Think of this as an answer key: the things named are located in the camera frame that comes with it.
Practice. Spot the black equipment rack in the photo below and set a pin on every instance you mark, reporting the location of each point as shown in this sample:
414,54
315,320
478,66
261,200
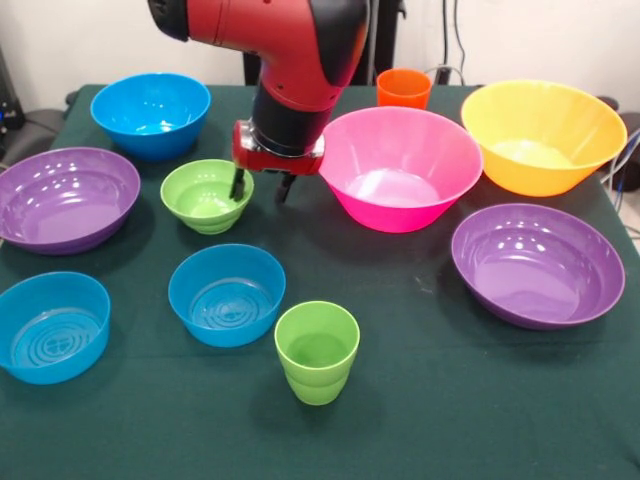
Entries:
10,115

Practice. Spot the black rounded seat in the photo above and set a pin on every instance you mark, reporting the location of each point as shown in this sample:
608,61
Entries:
40,130

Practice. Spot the orange cup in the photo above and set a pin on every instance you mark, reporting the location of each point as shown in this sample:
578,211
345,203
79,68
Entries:
402,92

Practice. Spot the pink bowl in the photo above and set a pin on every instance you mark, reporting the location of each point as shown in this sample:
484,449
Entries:
400,150

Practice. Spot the dark green tablecloth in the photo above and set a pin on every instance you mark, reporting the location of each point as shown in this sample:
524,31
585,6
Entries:
450,400

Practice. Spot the small green bowl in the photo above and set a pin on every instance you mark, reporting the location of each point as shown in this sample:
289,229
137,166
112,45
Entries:
200,200

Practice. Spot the green cup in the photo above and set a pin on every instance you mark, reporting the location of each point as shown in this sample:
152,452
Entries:
317,370

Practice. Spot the purple bowl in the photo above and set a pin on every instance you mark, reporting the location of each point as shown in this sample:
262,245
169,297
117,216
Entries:
65,200
535,270

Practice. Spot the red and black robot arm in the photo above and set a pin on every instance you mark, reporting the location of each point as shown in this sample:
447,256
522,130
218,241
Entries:
290,50

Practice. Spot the yellow-orange bowl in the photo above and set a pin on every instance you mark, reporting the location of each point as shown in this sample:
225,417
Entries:
542,125

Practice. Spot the deep smooth blue bowl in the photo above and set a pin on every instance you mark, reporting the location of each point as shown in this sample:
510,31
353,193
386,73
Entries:
150,105

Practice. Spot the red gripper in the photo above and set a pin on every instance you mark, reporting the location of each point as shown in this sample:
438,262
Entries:
272,162

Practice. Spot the blue bowl with ringed bottom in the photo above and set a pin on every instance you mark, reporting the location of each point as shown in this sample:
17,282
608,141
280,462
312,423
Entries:
50,325
225,300

